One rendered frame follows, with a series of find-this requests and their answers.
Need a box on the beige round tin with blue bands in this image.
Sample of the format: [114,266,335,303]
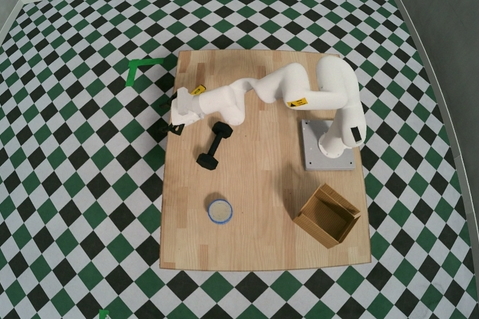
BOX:
[208,199,233,225]

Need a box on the black hexagonal dumbbell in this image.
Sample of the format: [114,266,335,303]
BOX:
[196,121,233,170]

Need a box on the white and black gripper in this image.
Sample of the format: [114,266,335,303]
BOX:
[159,91,200,136]

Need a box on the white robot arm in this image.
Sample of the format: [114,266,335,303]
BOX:
[177,56,367,158]

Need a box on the yellow pocket level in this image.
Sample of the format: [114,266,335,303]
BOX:
[191,85,206,95]

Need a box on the brown cardboard box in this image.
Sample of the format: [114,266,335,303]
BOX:
[292,183,358,249]

